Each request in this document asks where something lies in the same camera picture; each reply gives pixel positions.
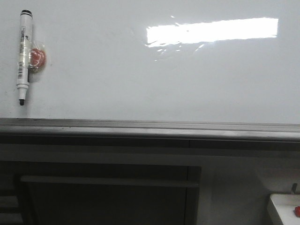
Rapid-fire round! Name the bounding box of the red round magnet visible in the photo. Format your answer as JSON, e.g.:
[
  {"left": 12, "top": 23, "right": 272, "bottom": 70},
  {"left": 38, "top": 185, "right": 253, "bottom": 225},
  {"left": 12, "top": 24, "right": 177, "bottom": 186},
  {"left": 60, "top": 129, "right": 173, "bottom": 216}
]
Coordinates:
[{"left": 30, "top": 41, "right": 47, "bottom": 72}]

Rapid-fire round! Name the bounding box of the white black whiteboard marker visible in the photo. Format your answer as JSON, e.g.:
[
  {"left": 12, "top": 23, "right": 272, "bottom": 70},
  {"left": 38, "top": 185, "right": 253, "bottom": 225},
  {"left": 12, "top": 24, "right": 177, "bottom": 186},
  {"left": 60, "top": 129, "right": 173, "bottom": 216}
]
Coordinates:
[{"left": 16, "top": 9, "right": 33, "bottom": 106}]

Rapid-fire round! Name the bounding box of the white whiteboard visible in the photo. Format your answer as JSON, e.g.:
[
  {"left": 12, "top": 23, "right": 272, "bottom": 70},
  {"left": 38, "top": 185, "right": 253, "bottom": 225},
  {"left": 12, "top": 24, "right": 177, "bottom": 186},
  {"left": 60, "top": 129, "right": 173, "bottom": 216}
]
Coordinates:
[{"left": 0, "top": 0, "right": 300, "bottom": 124}]

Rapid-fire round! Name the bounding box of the dark panel under whiteboard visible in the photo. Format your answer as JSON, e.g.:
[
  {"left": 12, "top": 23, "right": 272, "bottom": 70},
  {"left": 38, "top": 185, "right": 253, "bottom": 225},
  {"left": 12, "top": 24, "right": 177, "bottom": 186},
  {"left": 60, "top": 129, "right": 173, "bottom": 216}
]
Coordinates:
[{"left": 0, "top": 161, "right": 202, "bottom": 225}]

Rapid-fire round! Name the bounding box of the white box with red button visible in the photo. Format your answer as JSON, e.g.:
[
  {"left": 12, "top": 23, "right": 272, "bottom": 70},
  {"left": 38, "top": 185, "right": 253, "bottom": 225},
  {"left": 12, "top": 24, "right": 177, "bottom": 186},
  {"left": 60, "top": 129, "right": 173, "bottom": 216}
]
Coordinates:
[{"left": 267, "top": 183, "right": 300, "bottom": 225}]

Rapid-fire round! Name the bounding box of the grey whiteboard tray rail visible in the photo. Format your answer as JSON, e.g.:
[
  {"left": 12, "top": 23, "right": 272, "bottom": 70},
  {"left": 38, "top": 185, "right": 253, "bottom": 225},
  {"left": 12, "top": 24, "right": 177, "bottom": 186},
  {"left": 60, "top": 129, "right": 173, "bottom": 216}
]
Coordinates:
[{"left": 0, "top": 118, "right": 300, "bottom": 142}]

